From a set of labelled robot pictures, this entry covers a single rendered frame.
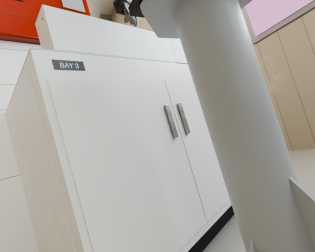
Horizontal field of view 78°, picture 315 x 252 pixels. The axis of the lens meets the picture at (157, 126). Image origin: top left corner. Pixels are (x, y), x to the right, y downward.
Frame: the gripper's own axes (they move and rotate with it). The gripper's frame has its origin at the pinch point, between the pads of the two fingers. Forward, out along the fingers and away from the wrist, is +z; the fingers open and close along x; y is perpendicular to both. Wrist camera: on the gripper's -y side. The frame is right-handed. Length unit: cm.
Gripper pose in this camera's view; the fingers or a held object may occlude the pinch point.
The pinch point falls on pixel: (136, 22)
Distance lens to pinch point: 98.6
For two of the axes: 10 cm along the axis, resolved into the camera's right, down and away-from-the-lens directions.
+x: -6.9, 1.6, -7.0
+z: 2.9, 9.6, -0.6
